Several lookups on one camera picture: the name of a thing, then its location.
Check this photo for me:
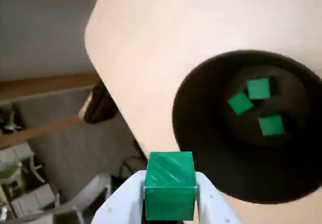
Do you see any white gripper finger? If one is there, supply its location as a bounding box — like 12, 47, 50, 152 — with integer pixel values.
195, 171, 241, 224
91, 170, 147, 224

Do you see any green cube block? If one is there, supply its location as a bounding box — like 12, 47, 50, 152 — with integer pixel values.
143, 151, 197, 221
246, 78, 272, 100
227, 91, 254, 115
258, 114, 286, 136

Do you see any black round pot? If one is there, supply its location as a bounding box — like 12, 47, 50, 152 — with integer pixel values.
172, 49, 322, 204

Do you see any white plastic chair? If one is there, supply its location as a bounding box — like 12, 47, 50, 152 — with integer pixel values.
15, 173, 113, 224

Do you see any dark table leg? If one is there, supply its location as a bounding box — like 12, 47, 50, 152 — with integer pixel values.
78, 79, 119, 124

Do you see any light green chair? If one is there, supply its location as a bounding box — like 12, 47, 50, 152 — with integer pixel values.
0, 162, 25, 192

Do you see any wooden frame partition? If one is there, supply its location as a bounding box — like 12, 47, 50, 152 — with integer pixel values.
0, 72, 101, 149

